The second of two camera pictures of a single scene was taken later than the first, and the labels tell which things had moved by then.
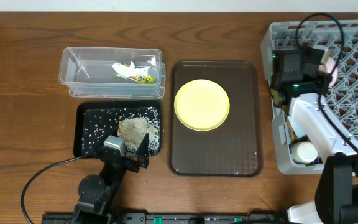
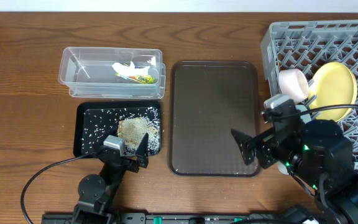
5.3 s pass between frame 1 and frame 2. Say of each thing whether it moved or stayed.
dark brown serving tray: stayed
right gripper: moved
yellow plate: moved
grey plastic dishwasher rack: stayed
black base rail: stayed
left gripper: stayed
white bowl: moved
